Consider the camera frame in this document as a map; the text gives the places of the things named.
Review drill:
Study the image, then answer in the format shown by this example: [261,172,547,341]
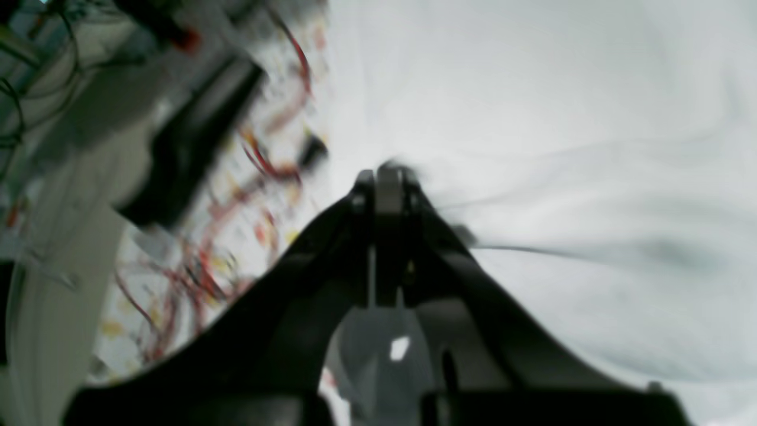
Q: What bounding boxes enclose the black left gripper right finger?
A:
[402,169,687,425]

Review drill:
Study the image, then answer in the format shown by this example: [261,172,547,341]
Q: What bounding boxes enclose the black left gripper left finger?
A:
[62,172,375,425]

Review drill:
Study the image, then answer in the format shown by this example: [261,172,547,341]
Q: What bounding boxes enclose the white T-shirt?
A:
[328,1,755,425]

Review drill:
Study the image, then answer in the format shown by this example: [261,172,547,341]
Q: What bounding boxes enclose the terrazzo pattern tablecloth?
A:
[90,6,331,385]

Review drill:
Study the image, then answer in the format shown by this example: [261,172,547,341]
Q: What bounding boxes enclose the black cylinder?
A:
[115,56,266,230]

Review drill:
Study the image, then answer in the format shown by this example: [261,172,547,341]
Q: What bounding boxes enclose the red and black wire bundle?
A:
[112,12,332,362]

